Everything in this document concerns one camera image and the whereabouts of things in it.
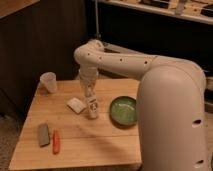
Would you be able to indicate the grey rectangular block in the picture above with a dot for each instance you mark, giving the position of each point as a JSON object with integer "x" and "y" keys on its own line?
{"x": 43, "y": 135}

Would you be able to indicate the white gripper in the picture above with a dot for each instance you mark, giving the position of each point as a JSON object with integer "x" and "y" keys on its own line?
{"x": 88, "y": 74}

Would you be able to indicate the clear plastic bottle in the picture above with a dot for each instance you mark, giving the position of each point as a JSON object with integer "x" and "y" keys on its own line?
{"x": 92, "y": 103}

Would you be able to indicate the green bowl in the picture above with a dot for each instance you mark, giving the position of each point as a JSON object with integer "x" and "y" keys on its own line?
{"x": 122, "y": 110}

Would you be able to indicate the metal shelf rack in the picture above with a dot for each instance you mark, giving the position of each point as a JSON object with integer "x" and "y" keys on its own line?
{"x": 157, "y": 34}

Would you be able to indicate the wooden table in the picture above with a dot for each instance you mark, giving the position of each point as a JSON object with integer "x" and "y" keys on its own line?
{"x": 83, "y": 142}

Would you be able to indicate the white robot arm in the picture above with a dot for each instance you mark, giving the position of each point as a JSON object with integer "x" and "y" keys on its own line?
{"x": 170, "y": 104}

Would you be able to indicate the translucent plastic cup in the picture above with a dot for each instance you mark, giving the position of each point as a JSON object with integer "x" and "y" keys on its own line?
{"x": 48, "y": 80}

